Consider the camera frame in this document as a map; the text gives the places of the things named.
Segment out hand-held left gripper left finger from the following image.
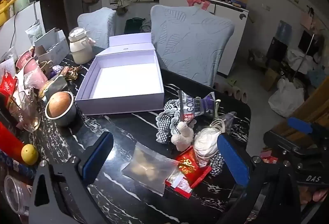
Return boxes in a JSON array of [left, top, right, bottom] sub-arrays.
[[28, 132, 115, 224]]

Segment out white plush toy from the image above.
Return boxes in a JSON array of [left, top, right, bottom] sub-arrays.
[[171, 121, 194, 151]]

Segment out green white pouch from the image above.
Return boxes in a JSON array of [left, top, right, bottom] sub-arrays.
[[25, 20, 43, 46]]

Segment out glass cup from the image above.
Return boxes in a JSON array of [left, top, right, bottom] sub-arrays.
[[9, 88, 42, 132]]

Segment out yellow pot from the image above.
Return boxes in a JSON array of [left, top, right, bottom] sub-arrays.
[[0, 0, 20, 25]]

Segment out lavender gift box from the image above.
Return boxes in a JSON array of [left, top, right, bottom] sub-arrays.
[[74, 33, 165, 115]]

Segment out dark green bag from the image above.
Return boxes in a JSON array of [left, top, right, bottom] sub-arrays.
[[125, 17, 146, 34]]

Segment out red cylinder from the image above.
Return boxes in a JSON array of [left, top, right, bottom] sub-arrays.
[[0, 121, 26, 163]]

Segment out red white candy packet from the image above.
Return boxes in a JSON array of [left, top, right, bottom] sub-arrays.
[[165, 165, 213, 199]]

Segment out dark wooden door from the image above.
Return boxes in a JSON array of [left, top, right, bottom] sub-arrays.
[[33, 0, 70, 32]]

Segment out clear plastic bag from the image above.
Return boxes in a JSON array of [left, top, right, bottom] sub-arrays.
[[23, 70, 48, 90]]

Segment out red snack bag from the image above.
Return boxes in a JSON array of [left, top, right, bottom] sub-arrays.
[[0, 72, 18, 97]]

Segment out clear zip bag beige contents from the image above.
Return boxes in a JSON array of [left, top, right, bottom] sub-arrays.
[[121, 142, 180, 195]]

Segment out pink cup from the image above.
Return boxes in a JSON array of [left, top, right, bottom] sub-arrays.
[[15, 50, 49, 86]]

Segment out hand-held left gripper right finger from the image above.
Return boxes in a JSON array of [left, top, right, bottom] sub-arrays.
[[216, 134, 301, 224]]

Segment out lemon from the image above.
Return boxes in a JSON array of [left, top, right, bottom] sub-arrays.
[[21, 144, 39, 165]]

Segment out grey packet of crackers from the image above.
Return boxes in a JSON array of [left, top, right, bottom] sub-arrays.
[[38, 75, 68, 101]]

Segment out white plastic bag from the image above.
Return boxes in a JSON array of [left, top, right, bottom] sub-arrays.
[[269, 78, 305, 118]]

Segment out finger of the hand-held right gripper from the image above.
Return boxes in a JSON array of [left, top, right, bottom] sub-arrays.
[[288, 117, 329, 137], [263, 131, 329, 160]]

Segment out black white checkered cloth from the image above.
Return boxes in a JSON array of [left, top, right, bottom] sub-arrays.
[[155, 99, 225, 176]]

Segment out person's right hand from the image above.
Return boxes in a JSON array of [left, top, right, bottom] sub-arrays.
[[301, 184, 329, 202]]

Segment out brown cardboard box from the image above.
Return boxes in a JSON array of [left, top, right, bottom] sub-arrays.
[[262, 67, 280, 91]]

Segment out white cabinet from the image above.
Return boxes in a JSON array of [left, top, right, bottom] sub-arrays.
[[159, 0, 250, 78]]

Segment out white fridge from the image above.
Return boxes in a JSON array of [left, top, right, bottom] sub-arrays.
[[0, 1, 47, 60]]

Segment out white box with bottles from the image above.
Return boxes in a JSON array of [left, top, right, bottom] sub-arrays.
[[35, 28, 70, 65]]

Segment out purple silver snack packet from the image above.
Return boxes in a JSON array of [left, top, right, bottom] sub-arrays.
[[178, 91, 216, 122]]

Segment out cream kettle jar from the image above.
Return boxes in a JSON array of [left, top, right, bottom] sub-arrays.
[[68, 27, 96, 65]]

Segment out red gold packet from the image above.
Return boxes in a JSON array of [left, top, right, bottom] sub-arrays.
[[177, 146, 206, 176]]

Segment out metal bowl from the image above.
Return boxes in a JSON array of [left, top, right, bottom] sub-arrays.
[[45, 91, 77, 127]]

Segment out small chair light blue cover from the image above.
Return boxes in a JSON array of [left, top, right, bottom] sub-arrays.
[[77, 7, 117, 49]]

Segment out clear plastic cup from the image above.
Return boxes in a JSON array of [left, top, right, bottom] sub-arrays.
[[4, 175, 32, 217]]

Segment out pink cloth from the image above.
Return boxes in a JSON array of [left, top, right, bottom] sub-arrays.
[[186, 0, 211, 11]]

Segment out large chair light blue cover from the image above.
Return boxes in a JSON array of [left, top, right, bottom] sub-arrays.
[[150, 5, 235, 88]]

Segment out blue water bottle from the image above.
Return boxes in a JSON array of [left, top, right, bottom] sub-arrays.
[[276, 20, 292, 45]]

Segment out black monitor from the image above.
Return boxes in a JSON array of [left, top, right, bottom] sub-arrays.
[[298, 30, 324, 57]]

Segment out colourful foil snack packet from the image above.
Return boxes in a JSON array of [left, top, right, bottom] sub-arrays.
[[63, 65, 84, 82]]

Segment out brown mug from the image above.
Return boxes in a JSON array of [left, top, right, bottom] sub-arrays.
[[38, 60, 53, 78]]

